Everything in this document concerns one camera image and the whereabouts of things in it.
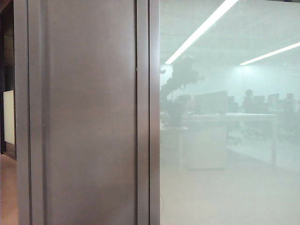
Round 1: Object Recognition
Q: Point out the grey metal pillar cladding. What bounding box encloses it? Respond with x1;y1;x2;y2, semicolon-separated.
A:
13;0;161;225

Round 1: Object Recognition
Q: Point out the dark door frame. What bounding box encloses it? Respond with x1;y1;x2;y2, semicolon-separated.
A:
0;0;17;162

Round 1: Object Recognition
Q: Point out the large frosted glass wall panel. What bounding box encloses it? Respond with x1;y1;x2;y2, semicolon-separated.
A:
159;0;300;225

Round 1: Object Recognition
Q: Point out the white backlit glass panel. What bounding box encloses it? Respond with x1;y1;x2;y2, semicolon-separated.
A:
2;90;16;145

